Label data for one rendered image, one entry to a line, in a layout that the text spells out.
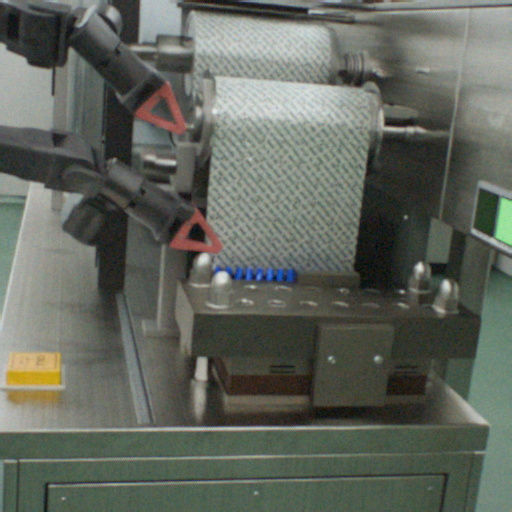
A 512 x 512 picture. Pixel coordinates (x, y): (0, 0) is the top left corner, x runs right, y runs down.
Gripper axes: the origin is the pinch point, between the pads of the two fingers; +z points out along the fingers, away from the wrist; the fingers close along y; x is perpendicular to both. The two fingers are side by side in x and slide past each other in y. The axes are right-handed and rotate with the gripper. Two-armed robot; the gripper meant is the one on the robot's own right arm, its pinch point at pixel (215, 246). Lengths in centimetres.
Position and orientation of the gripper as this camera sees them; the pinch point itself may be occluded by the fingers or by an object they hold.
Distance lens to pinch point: 128.2
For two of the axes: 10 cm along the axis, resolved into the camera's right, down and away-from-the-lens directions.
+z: 8.0, 5.2, 3.1
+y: 2.1, 2.5, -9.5
